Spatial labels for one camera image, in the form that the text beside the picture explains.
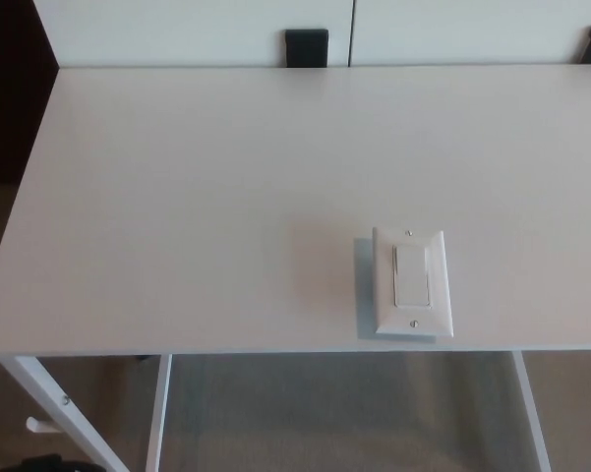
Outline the white metal table leg frame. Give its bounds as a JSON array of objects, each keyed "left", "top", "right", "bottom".
[
  {"left": 0, "top": 353, "right": 174, "bottom": 472},
  {"left": 513, "top": 350, "right": 591, "bottom": 472}
]

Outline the white cylindrical peg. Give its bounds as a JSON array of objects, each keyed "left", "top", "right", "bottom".
[{"left": 25, "top": 416, "right": 55, "bottom": 435}]

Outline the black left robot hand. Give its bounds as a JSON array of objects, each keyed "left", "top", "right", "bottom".
[{"left": 9, "top": 454, "right": 95, "bottom": 472}]

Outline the white rocker light switch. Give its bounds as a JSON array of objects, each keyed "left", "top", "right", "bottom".
[{"left": 353, "top": 226, "right": 454, "bottom": 340}]

